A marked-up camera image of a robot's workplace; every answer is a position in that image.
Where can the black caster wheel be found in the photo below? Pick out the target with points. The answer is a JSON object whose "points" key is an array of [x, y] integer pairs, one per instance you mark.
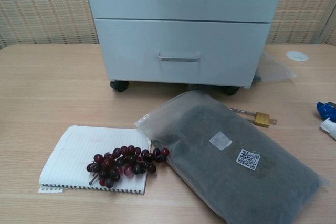
{"points": [[231, 90], [119, 85]]}

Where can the dark red grape bunch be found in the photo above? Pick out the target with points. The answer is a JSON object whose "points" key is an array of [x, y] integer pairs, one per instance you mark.
{"points": [[126, 161]]}

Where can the brass padlock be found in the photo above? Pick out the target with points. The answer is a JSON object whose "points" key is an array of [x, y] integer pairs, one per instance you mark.
{"points": [[262, 119]]}

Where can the frosted zip bag, dark contents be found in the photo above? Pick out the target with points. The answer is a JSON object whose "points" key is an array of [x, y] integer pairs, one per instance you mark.
{"points": [[223, 182]]}

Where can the white lined spiral notebook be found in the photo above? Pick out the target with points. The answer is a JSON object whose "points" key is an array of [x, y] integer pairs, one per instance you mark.
{"points": [[78, 150]]}

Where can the clear plastic bag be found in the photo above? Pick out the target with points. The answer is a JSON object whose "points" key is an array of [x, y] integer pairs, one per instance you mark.
{"points": [[275, 72]]}

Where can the white round desk grommet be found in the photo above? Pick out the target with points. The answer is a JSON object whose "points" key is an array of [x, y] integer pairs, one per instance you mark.
{"points": [[296, 56]]}

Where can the blue snack packet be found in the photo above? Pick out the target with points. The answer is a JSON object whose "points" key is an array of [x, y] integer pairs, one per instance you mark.
{"points": [[326, 111]]}

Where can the white printed tube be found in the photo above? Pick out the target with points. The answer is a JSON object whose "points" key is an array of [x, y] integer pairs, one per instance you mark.
{"points": [[329, 128]]}

